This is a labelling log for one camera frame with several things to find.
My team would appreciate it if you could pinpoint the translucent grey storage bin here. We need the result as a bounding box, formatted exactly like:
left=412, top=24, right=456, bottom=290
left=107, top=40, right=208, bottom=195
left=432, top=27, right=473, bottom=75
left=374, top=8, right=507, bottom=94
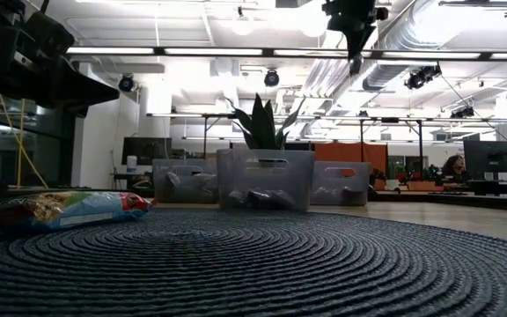
left=216, top=148, right=316, bottom=212
left=310, top=160, right=372, bottom=207
left=151, top=158, right=219, bottom=204

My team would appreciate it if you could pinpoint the overhead LED light bar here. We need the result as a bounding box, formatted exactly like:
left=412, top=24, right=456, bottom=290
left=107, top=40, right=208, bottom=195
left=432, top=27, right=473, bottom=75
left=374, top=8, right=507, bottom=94
left=66, top=45, right=507, bottom=62

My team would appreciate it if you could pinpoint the dark round woven placemat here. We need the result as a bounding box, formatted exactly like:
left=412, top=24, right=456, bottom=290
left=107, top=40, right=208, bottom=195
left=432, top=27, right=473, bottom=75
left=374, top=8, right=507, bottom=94
left=0, top=207, right=507, bottom=317

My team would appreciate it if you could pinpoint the small plant in white pot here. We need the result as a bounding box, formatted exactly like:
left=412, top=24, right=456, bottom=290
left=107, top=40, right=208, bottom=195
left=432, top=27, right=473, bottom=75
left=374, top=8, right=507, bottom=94
left=385, top=161, right=407, bottom=192

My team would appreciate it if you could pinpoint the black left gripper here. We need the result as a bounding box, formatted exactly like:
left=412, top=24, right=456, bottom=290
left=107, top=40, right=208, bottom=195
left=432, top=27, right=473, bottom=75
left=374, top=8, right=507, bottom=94
left=11, top=11, right=121, bottom=118

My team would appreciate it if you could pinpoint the person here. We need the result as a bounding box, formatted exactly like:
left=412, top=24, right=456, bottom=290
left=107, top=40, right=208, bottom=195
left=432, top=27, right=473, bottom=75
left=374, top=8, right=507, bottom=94
left=440, top=153, right=468, bottom=182

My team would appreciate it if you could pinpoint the red Chewy granola bar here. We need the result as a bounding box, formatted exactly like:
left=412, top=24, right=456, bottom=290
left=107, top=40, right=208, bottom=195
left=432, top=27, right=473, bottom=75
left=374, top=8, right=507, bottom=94
left=0, top=190, right=157, bottom=233

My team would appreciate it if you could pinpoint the silver ventilation duct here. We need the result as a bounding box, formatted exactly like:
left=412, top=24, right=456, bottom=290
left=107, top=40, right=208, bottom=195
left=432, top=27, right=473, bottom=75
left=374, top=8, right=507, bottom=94
left=299, top=0, right=457, bottom=115

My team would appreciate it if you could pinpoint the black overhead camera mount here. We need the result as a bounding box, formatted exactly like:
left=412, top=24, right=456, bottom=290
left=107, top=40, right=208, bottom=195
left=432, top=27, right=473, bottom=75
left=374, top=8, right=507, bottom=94
left=437, top=0, right=507, bottom=19

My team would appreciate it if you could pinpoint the yellow cable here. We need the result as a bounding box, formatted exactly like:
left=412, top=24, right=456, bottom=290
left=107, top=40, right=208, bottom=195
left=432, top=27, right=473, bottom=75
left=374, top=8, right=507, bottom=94
left=0, top=94, right=50, bottom=189

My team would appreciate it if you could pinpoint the snake plant in white pot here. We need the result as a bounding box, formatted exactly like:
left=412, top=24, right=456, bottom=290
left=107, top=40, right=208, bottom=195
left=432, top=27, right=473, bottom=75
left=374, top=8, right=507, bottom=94
left=224, top=92, right=306, bottom=151

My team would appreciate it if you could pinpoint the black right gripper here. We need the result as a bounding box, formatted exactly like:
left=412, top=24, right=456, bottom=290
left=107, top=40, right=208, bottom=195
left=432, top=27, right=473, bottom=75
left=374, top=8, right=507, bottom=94
left=321, top=0, right=389, bottom=75

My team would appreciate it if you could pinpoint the small black light cluster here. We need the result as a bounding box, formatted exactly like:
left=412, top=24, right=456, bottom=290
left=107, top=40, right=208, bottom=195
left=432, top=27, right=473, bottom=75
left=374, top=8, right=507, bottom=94
left=450, top=107, right=475, bottom=120

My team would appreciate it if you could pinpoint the black track light cluster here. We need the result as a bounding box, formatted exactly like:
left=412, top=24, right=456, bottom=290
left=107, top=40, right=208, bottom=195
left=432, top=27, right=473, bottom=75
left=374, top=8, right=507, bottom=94
left=404, top=63, right=443, bottom=91

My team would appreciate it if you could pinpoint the black computer monitor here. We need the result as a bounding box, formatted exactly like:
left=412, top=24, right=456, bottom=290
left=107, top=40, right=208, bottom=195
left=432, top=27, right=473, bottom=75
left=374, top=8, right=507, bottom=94
left=121, top=136, right=173, bottom=166
left=463, top=140, right=507, bottom=174

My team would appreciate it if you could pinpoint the black ceiling spotlight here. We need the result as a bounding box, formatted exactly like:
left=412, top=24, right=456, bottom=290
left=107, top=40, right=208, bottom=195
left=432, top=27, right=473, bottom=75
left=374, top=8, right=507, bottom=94
left=118, top=73, right=136, bottom=93
left=263, top=69, right=281, bottom=88

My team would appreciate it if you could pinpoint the orange partition panel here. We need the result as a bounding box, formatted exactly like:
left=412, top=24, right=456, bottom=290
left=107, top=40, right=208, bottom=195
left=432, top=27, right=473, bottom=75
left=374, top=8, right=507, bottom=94
left=313, top=141, right=389, bottom=191

